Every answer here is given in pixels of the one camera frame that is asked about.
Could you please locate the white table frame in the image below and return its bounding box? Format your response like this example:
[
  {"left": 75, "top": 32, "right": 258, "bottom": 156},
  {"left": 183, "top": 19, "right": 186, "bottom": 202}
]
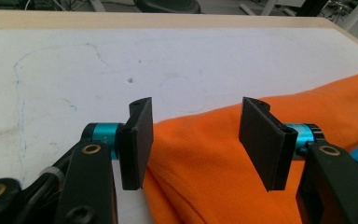
[{"left": 335, "top": 0, "right": 358, "bottom": 32}]

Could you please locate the white table mat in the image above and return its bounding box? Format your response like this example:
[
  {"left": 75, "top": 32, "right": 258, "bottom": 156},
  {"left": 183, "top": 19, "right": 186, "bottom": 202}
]
[{"left": 0, "top": 27, "right": 358, "bottom": 224}]

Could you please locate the orange polo shirt blue collar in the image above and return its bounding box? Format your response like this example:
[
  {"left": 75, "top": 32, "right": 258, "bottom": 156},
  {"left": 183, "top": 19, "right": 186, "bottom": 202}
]
[{"left": 143, "top": 68, "right": 358, "bottom": 224}]

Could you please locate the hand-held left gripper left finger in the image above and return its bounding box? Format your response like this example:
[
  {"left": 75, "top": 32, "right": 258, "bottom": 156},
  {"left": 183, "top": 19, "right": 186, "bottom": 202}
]
[{"left": 81, "top": 96, "right": 155, "bottom": 191}]

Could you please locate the black round stool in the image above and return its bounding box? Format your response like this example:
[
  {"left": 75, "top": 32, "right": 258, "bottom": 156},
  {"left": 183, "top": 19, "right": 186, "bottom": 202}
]
[{"left": 133, "top": 0, "right": 201, "bottom": 15}]

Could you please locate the black metal stand with base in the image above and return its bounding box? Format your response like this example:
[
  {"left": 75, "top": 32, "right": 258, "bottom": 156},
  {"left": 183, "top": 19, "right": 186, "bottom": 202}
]
[{"left": 296, "top": 0, "right": 331, "bottom": 18}]

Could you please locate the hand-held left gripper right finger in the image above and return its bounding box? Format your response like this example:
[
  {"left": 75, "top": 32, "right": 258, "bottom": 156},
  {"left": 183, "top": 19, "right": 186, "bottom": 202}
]
[{"left": 238, "top": 96, "right": 325, "bottom": 192}]

